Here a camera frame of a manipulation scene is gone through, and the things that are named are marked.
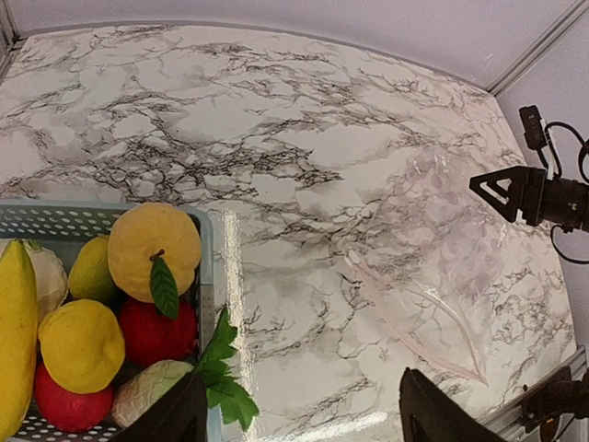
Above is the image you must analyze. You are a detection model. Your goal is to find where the right aluminium frame post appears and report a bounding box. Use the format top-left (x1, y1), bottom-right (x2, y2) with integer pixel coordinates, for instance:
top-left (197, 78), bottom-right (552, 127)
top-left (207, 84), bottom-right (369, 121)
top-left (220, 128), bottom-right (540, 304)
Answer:
top-left (485, 0), bottom-right (588, 97)

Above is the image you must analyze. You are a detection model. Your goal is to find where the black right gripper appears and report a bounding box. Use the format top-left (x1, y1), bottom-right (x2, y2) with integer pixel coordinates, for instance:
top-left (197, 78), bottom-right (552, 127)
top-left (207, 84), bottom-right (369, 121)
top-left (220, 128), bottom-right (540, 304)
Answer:
top-left (469, 166), bottom-right (588, 230)

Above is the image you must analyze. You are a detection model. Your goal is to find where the clear zip top bag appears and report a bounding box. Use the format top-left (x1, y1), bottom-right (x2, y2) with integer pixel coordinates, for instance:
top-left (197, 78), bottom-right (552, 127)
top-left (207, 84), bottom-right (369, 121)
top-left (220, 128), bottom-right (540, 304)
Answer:
top-left (342, 148), bottom-right (508, 384)

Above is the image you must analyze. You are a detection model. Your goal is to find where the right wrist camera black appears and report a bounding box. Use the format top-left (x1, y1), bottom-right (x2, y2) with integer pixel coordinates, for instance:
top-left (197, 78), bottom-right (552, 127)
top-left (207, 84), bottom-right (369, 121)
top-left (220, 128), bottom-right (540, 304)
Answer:
top-left (519, 105), bottom-right (548, 151)

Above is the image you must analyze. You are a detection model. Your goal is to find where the light blue plastic basket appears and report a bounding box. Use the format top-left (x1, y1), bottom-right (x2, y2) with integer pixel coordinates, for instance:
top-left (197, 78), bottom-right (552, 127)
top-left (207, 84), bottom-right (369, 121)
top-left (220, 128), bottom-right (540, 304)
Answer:
top-left (1, 200), bottom-right (222, 441)

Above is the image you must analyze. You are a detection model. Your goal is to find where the red fake apple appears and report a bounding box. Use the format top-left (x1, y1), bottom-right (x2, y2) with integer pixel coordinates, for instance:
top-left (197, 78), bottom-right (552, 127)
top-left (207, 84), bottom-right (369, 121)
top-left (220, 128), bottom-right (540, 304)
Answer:
top-left (119, 298), bottom-right (198, 367)
top-left (34, 363), bottom-right (114, 433)

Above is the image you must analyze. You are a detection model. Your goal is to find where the left aluminium frame post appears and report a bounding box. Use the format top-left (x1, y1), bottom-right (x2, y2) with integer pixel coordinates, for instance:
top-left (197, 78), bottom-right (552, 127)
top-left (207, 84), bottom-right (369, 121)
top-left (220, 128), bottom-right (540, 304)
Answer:
top-left (0, 0), bottom-right (21, 78)

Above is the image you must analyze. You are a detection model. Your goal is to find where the small green yellow fake fruit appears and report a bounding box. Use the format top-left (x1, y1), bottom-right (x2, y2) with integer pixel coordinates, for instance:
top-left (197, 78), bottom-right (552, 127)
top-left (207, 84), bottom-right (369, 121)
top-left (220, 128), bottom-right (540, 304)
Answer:
top-left (68, 235), bottom-right (121, 307)

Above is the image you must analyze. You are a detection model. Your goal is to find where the yellow fake bell pepper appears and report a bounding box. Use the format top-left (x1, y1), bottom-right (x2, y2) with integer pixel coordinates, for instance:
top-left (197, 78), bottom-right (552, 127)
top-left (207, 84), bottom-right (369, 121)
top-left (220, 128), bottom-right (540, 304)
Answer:
top-left (39, 299), bottom-right (125, 394)

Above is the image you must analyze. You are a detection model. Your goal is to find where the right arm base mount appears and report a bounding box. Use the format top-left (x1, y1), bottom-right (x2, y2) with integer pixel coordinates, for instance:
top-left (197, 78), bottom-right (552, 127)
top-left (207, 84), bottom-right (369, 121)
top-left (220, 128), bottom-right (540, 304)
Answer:
top-left (520, 366), bottom-right (588, 433)

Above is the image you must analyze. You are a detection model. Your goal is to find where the aluminium frame post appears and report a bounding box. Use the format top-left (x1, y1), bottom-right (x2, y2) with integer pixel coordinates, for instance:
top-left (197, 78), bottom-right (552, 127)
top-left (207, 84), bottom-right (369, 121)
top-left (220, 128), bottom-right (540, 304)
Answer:
top-left (485, 0), bottom-right (588, 97)
top-left (0, 0), bottom-right (21, 78)

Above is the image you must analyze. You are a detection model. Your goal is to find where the yellow fake banana bunch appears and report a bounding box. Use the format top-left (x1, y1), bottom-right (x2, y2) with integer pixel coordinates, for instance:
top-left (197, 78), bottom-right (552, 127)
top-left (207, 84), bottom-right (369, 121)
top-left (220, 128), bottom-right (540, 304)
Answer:
top-left (1, 239), bottom-right (38, 441)

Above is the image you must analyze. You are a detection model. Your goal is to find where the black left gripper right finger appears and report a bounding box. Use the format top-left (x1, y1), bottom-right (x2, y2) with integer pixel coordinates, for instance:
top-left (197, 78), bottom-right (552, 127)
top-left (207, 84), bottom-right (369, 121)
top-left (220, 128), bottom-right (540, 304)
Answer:
top-left (399, 368), bottom-right (503, 442)

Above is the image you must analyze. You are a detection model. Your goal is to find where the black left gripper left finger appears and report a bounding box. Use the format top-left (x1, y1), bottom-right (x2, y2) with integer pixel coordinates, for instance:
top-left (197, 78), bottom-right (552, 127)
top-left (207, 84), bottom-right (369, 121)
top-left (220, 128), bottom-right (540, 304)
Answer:
top-left (110, 371), bottom-right (208, 442)

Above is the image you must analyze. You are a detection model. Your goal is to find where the white green fake cabbage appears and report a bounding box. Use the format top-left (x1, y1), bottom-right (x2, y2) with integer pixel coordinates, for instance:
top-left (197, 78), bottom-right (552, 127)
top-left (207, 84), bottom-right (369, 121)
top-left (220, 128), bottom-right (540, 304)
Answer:
top-left (23, 239), bottom-right (69, 322)

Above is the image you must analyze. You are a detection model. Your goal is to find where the white fake radish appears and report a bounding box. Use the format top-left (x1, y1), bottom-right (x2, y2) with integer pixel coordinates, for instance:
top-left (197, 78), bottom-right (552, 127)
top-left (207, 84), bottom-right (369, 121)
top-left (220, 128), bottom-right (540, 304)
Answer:
top-left (111, 360), bottom-right (194, 428)

